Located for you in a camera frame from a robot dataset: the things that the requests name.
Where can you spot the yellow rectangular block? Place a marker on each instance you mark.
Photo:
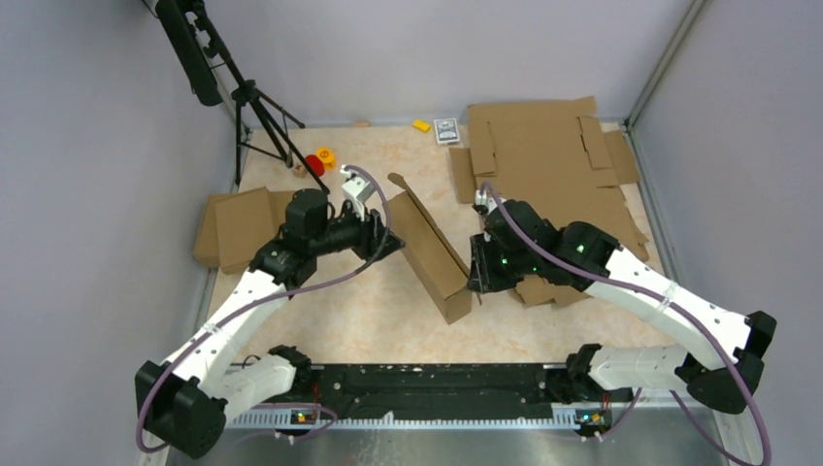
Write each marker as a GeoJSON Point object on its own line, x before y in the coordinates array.
{"type": "Point", "coordinates": [421, 125]}

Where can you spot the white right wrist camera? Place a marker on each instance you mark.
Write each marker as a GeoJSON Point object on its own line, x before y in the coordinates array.
{"type": "Point", "coordinates": [484, 203]}

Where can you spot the stack of flat cardboard blanks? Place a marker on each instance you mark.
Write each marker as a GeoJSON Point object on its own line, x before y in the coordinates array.
{"type": "Point", "coordinates": [555, 156]}

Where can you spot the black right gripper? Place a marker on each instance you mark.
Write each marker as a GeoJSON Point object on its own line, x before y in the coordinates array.
{"type": "Point", "coordinates": [477, 275]}

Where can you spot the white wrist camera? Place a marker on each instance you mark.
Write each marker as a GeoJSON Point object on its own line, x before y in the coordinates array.
{"type": "Point", "coordinates": [357, 188]}
{"type": "Point", "coordinates": [484, 203]}

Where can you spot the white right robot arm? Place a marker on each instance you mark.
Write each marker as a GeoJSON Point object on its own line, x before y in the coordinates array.
{"type": "Point", "coordinates": [718, 354]}

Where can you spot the yellow round toy block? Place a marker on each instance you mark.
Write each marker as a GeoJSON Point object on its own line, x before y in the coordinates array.
{"type": "Point", "coordinates": [327, 157]}

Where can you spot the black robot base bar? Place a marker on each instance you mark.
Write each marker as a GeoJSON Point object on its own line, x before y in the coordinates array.
{"type": "Point", "coordinates": [464, 391]}

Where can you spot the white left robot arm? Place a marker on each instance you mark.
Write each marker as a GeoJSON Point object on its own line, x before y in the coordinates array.
{"type": "Point", "coordinates": [186, 401]}

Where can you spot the large cardboard box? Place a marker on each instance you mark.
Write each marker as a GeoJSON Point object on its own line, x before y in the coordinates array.
{"type": "Point", "coordinates": [435, 262]}

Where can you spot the small wooden letter cube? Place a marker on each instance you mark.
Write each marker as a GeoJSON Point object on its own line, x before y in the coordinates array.
{"type": "Point", "coordinates": [299, 171]}

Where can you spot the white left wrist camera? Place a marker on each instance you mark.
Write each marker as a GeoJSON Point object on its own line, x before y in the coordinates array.
{"type": "Point", "coordinates": [357, 188]}

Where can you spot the folded cardboard box at left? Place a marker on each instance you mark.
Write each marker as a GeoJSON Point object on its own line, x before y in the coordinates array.
{"type": "Point", "coordinates": [234, 227]}

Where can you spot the black camera tripod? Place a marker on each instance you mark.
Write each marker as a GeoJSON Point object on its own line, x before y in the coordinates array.
{"type": "Point", "coordinates": [216, 79]}

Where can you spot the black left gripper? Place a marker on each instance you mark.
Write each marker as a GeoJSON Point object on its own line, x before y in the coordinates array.
{"type": "Point", "coordinates": [375, 241]}

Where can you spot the small printed card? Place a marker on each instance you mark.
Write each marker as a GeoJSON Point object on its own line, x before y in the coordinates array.
{"type": "Point", "coordinates": [446, 131]}

